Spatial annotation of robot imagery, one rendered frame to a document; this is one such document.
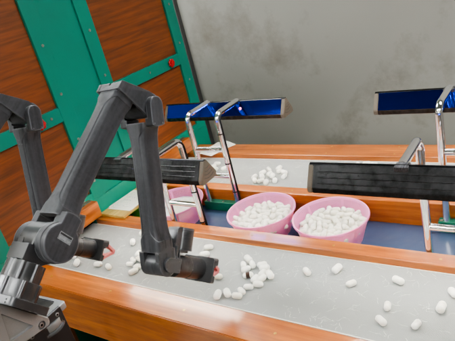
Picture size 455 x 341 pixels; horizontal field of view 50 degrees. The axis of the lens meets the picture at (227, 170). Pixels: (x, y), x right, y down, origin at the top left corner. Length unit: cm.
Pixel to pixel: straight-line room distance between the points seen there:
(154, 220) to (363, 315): 59
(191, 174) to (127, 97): 48
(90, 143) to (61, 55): 113
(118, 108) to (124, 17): 135
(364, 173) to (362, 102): 183
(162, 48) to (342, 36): 105
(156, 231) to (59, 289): 72
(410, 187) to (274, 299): 51
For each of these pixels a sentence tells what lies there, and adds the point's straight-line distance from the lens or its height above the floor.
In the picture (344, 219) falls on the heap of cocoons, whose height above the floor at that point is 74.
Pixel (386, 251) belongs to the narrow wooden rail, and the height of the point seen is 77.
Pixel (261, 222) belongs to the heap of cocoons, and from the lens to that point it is 185.
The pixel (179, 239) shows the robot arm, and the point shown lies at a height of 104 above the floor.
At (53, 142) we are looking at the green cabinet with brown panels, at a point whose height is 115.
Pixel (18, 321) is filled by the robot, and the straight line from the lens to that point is 99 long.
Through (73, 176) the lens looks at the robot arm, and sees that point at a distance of 102.
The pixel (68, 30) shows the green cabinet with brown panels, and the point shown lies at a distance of 219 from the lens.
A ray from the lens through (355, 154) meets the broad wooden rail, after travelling 218.
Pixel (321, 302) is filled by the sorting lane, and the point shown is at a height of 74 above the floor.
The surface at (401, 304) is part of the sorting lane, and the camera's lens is 139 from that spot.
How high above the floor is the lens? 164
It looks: 23 degrees down
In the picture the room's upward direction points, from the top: 15 degrees counter-clockwise
